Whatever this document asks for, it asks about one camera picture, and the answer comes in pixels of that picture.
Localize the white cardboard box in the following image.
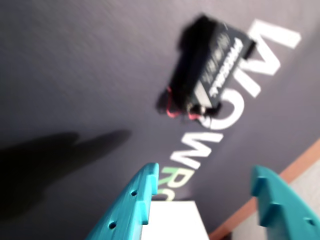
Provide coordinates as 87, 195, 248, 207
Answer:
141, 199, 211, 240

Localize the small black battery pack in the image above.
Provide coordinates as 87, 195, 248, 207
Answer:
154, 14, 257, 121

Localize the black mat with WOWROBO print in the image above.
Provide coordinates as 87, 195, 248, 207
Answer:
0, 0, 320, 240

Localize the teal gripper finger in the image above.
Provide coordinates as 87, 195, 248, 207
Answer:
84, 162, 160, 240
250, 164, 320, 240

